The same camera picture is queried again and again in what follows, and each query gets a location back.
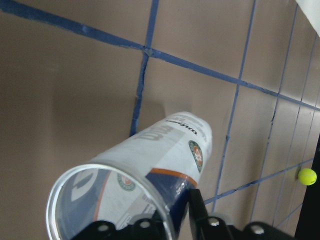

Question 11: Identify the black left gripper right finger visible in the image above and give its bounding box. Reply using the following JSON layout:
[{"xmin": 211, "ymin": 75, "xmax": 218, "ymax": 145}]
[{"xmin": 188, "ymin": 189, "xmax": 234, "ymax": 240}]

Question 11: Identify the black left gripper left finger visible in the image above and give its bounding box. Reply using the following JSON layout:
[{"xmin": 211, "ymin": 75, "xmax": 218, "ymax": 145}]
[{"xmin": 74, "ymin": 218, "xmax": 165, "ymax": 240}]

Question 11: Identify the tennis ball can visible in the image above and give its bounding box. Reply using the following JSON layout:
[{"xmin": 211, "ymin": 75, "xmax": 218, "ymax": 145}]
[{"xmin": 46, "ymin": 111, "xmax": 213, "ymax": 240}]

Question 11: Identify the far right tennis ball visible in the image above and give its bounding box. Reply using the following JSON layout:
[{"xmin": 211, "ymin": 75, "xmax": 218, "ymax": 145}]
[{"xmin": 297, "ymin": 168, "xmax": 317, "ymax": 186}]

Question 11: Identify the brown paper table cover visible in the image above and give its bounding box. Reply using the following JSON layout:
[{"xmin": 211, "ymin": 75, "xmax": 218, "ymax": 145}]
[{"xmin": 0, "ymin": 0, "xmax": 320, "ymax": 240}]

